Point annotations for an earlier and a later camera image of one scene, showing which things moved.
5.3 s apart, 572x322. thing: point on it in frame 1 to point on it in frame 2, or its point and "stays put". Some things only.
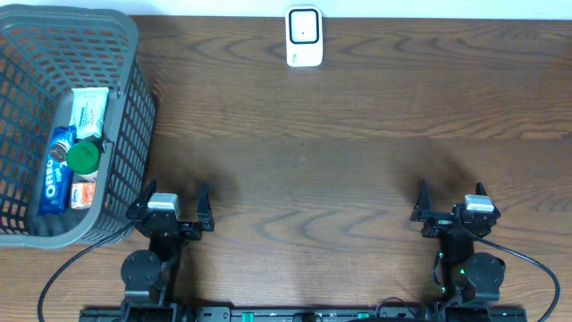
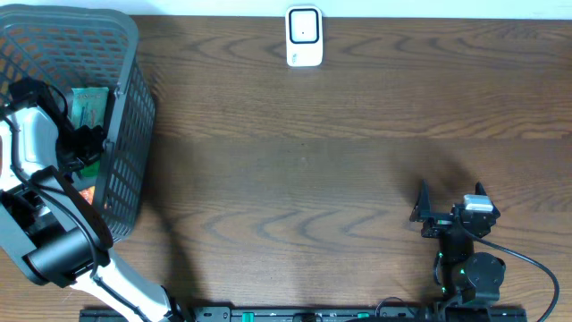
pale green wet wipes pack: [88, 109] stays put
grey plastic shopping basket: [46, 52] stays put
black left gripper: [204, 220] to [86, 143]
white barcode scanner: [304, 36] stays put
